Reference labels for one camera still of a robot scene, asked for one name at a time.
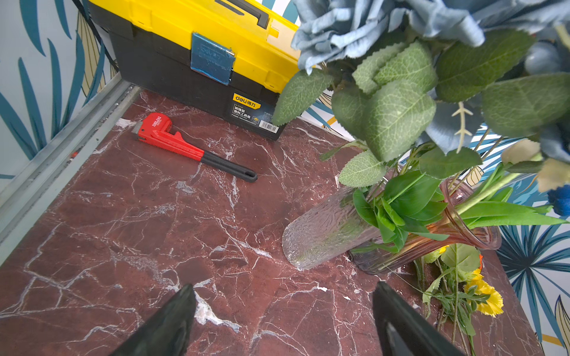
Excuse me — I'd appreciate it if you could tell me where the red pipe wrench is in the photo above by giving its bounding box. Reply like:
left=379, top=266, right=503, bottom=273
left=132, top=113, right=258, bottom=182

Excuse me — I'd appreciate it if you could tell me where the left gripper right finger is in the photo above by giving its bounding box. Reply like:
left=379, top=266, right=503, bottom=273
left=372, top=282, right=462, bottom=355

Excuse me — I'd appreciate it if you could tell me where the tall mixed flower bouquet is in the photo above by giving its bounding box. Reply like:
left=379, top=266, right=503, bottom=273
left=457, top=139, right=569, bottom=229

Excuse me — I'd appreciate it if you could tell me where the yellow black toolbox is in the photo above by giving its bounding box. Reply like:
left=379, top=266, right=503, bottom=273
left=89, top=1, right=300, bottom=140

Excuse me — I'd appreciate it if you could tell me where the dark tinted glass vase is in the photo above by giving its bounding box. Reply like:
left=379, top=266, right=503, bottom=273
left=348, top=182, right=501, bottom=274

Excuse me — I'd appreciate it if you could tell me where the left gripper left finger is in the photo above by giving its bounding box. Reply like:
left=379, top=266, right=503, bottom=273
left=111, top=283, right=197, bottom=355

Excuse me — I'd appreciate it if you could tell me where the yellow marigold flower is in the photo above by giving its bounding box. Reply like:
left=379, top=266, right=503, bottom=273
left=464, top=268, right=504, bottom=317

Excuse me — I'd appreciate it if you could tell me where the grey blue rose bunch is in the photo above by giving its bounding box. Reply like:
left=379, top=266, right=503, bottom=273
left=273, top=1, right=569, bottom=254

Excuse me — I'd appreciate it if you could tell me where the clear glass vase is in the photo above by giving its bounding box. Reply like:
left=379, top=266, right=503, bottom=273
left=282, top=187, right=380, bottom=270

